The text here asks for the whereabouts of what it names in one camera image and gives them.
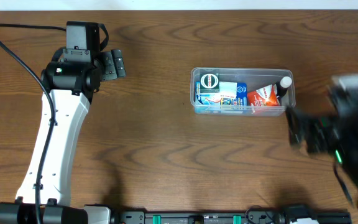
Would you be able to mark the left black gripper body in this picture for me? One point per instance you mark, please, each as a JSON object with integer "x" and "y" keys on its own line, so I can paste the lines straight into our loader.
{"x": 114, "y": 64}

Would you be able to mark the blue Cool Fever box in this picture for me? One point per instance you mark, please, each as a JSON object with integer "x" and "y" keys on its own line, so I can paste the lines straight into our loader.
{"x": 215, "y": 99}

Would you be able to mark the red small box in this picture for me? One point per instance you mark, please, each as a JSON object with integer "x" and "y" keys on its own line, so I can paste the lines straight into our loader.
{"x": 265, "y": 96}

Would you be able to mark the dark green round-logo box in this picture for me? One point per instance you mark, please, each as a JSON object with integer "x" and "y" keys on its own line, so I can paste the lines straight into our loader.
{"x": 209, "y": 83}

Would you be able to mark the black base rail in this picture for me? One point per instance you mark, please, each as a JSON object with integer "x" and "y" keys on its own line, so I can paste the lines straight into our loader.
{"x": 292, "y": 214}

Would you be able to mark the white green Panadol box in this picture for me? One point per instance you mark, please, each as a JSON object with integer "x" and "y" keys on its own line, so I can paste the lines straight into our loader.
{"x": 228, "y": 89}

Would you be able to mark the clear plastic container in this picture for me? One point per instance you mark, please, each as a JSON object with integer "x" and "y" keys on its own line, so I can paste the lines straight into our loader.
{"x": 255, "y": 78}

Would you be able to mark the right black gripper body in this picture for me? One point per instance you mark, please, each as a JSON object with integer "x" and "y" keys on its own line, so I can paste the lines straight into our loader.
{"x": 309, "y": 131}

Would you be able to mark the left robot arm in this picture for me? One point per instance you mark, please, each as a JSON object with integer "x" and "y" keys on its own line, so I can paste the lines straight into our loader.
{"x": 68, "y": 82}

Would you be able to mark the dark bottle white cap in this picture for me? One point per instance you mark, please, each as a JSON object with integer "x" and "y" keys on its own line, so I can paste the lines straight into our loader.
{"x": 281, "y": 87}

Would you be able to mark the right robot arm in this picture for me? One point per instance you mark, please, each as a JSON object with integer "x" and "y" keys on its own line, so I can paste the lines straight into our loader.
{"x": 348, "y": 162}

